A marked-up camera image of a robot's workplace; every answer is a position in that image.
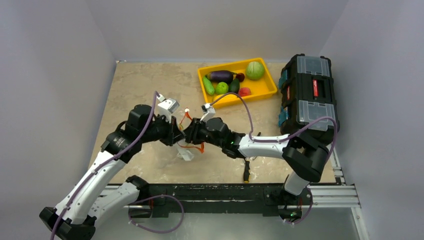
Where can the dark red plum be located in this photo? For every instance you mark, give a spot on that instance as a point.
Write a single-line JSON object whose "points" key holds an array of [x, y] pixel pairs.
{"points": [[240, 76]]}

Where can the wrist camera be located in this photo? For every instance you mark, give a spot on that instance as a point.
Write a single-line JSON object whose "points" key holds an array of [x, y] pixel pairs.
{"points": [[208, 112], [166, 107]]}

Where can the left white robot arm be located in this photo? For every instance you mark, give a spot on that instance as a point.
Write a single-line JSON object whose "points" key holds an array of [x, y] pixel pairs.
{"points": [[83, 210]]}

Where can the light green cucumber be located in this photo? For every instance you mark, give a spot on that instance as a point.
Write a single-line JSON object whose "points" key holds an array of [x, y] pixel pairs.
{"points": [[208, 86]]}

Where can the black yellow screwdriver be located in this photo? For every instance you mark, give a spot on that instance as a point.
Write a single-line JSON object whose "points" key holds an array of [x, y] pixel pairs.
{"points": [[246, 171]]}

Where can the clear orange zip bag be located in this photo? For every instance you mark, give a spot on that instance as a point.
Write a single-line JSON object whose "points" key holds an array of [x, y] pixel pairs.
{"points": [[184, 149]]}

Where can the black toolbox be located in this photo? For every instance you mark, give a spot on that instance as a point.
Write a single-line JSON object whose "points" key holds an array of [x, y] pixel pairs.
{"points": [[307, 87]]}

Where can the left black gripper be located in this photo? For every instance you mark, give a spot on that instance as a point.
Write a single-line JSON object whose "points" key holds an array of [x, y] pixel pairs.
{"points": [[173, 133]]}

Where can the green cabbage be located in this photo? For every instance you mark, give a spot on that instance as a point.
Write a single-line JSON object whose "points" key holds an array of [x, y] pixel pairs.
{"points": [[255, 70]]}

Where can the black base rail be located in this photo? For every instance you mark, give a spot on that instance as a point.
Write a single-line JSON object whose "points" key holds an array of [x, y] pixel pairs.
{"points": [[159, 200]]}

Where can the dark green avocado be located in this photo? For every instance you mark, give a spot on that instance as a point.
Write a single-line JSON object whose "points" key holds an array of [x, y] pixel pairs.
{"points": [[234, 86]]}

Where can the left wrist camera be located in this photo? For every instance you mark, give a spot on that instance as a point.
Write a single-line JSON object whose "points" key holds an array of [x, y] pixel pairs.
{"points": [[166, 107]]}

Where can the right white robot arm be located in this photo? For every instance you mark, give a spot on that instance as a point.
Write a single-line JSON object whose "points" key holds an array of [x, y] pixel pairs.
{"points": [[305, 155]]}

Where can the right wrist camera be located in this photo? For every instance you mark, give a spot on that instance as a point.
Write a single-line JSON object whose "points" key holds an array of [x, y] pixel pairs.
{"points": [[208, 112]]}

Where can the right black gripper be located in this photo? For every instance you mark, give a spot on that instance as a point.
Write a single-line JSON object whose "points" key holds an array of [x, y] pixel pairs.
{"points": [[195, 131]]}

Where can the purple eggplant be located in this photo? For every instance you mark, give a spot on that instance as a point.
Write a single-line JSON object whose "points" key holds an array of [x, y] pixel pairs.
{"points": [[219, 76]]}

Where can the green lime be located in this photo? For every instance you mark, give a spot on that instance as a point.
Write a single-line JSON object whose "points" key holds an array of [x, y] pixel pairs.
{"points": [[221, 88]]}

